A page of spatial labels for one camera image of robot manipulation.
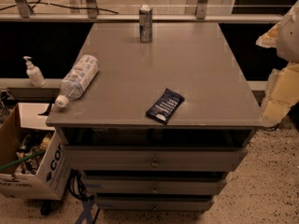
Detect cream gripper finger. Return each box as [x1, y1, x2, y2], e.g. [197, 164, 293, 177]
[261, 63, 299, 124]
[256, 22, 281, 49]

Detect redbull can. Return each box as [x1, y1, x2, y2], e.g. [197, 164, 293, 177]
[139, 5, 152, 43]

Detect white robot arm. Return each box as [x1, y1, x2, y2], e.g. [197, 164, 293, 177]
[256, 1, 299, 127]

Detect blue rxbar wrapper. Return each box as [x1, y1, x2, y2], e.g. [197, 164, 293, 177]
[146, 89, 185, 124]

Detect grey drawer cabinet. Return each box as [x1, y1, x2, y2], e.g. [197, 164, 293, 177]
[48, 22, 261, 212]

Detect clear plastic water bottle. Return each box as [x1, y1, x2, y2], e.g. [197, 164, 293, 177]
[55, 54, 99, 107]

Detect white pump sanitizer bottle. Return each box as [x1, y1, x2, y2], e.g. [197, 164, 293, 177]
[23, 56, 46, 88]

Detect cardboard box with snacks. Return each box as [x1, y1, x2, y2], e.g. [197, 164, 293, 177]
[0, 103, 70, 200]

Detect green rod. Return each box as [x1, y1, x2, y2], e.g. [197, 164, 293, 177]
[0, 150, 46, 171]

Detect metal railing frame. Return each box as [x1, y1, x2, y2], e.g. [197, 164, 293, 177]
[0, 0, 299, 24]

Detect black cable bundle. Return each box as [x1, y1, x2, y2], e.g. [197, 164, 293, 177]
[67, 169, 95, 202]

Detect black floor cable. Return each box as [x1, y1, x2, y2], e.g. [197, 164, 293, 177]
[0, 0, 120, 15]

